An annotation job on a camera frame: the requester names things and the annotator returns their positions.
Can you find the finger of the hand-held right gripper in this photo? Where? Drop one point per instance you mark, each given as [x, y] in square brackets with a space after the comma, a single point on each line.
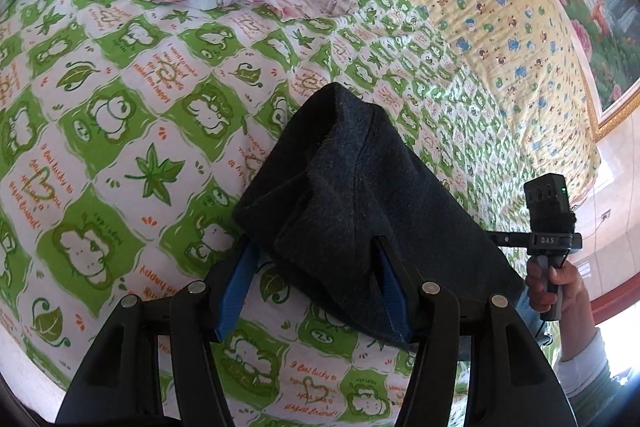
[507, 239]

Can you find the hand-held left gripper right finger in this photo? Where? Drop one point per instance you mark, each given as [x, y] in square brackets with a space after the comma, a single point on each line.
[392, 297]

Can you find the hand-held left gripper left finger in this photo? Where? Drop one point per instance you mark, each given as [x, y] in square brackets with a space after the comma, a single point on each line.
[235, 292]

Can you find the dark grey pants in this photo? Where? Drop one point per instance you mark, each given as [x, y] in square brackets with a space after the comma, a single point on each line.
[350, 187]

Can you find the person's right forearm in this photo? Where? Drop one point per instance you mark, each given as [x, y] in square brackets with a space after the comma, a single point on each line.
[585, 357]

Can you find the person's right hand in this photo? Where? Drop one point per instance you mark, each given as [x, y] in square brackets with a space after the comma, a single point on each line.
[567, 282]

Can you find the yellow animal printed sheet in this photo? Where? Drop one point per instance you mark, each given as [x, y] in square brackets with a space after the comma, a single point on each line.
[500, 7]

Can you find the green frog printed quilt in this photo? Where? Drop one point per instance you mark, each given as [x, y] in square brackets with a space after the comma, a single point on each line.
[125, 122]

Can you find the wall socket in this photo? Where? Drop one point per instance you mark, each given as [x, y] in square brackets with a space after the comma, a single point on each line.
[606, 214]

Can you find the gold framed floral wall picture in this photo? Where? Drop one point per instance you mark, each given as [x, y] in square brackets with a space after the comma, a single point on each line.
[600, 7]

